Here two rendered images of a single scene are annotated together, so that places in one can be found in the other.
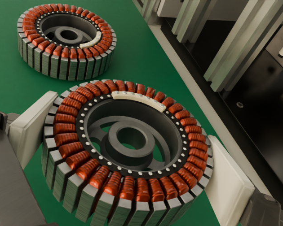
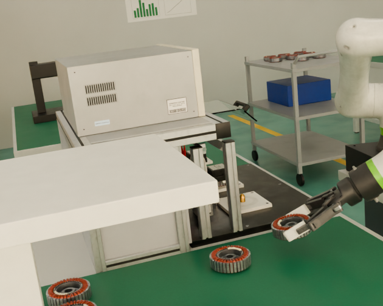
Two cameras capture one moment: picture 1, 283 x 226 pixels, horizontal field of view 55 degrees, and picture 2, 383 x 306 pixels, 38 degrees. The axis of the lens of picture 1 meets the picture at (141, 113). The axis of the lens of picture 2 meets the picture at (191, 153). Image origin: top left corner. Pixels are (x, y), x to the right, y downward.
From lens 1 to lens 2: 154 cm
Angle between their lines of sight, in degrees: 63
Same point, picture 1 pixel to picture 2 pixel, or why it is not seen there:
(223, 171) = (298, 210)
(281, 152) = (267, 220)
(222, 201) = (304, 211)
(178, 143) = (290, 218)
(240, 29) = (234, 207)
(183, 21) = (204, 231)
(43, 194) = (299, 258)
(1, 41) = (233, 277)
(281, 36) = not seen: hidden behind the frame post
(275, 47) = not seen: hidden behind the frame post
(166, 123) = (284, 220)
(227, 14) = not seen: hidden behind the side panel
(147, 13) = (186, 248)
